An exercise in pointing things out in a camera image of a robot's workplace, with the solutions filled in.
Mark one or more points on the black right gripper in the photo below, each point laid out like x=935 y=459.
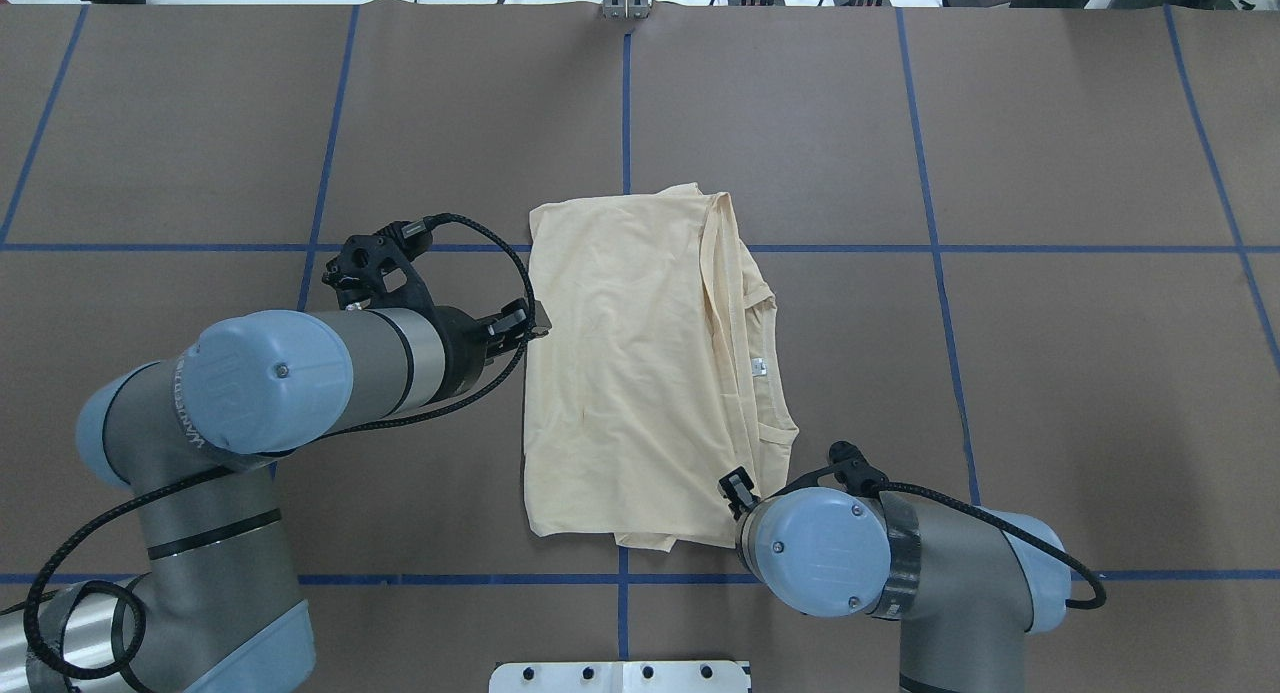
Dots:
x=739 y=489

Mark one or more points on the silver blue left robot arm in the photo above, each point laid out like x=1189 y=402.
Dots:
x=189 y=586

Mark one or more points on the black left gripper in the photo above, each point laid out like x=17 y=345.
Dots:
x=461 y=344

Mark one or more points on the cream long sleeve shirt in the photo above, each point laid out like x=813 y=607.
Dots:
x=659 y=374

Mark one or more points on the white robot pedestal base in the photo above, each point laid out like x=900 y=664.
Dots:
x=623 y=676

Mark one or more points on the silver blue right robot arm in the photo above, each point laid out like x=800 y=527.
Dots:
x=967 y=585

